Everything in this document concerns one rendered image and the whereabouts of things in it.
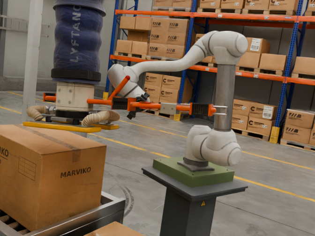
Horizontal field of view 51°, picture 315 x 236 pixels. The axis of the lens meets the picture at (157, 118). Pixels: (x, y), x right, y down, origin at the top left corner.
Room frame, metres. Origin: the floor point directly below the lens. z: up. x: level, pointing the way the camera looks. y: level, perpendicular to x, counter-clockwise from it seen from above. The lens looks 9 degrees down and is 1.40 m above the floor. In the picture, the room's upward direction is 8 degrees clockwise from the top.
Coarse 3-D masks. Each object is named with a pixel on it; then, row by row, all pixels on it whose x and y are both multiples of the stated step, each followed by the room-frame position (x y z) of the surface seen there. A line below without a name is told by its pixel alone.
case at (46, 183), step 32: (0, 128) 1.81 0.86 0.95; (32, 128) 1.91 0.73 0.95; (0, 160) 1.67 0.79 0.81; (32, 160) 1.49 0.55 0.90; (64, 160) 1.54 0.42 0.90; (96, 160) 1.71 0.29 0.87; (0, 192) 1.65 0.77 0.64; (32, 192) 1.48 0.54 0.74; (64, 192) 1.56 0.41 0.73; (96, 192) 1.73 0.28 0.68; (32, 224) 1.46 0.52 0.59
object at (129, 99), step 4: (112, 96) 1.43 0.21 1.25; (116, 96) 1.46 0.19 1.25; (112, 100) 1.42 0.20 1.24; (116, 100) 1.42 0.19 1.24; (120, 100) 1.41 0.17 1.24; (124, 100) 1.41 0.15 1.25; (128, 100) 1.41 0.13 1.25; (132, 100) 1.44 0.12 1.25; (112, 104) 1.43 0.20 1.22; (116, 104) 1.42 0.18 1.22; (120, 104) 1.42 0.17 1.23; (124, 104) 1.41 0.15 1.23; (128, 104) 1.41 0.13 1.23; (112, 108) 1.42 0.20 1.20; (116, 108) 1.41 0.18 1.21; (120, 108) 1.41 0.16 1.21; (124, 108) 1.40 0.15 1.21; (128, 108) 1.41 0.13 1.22; (132, 108) 1.44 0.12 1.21
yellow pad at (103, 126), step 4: (52, 120) 1.61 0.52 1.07; (92, 124) 1.55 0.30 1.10; (96, 124) 1.55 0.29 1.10; (100, 124) 1.55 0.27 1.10; (104, 124) 1.54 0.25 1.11; (108, 124) 1.55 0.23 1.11; (112, 124) 1.59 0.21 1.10; (104, 128) 1.52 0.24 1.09; (108, 128) 1.52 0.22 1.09; (112, 128) 1.53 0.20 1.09; (116, 128) 1.57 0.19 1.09
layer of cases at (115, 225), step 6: (114, 222) 1.69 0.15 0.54; (102, 228) 1.61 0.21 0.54; (108, 228) 1.62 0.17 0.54; (114, 228) 1.63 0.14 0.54; (120, 228) 1.64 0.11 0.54; (126, 228) 1.64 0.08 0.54; (90, 234) 1.53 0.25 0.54; (96, 234) 1.54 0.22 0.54; (102, 234) 1.55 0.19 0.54; (108, 234) 1.56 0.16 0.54; (114, 234) 1.56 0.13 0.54; (120, 234) 1.57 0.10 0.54; (126, 234) 1.58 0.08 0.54; (132, 234) 1.59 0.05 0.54; (138, 234) 1.60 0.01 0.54
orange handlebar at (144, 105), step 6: (48, 96) 1.54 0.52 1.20; (54, 96) 1.54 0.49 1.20; (90, 102) 1.47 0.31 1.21; (96, 102) 1.47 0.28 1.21; (102, 102) 1.46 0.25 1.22; (108, 102) 1.45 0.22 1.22; (132, 102) 1.42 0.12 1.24; (138, 102) 1.46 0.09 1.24; (144, 102) 1.40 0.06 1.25; (150, 102) 1.39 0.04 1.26; (144, 108) 1.40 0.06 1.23; (150, 108) 1.40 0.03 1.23; (156, 108) 1.39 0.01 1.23; (180, 108) 1.35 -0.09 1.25; (186, 108) 1.34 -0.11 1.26
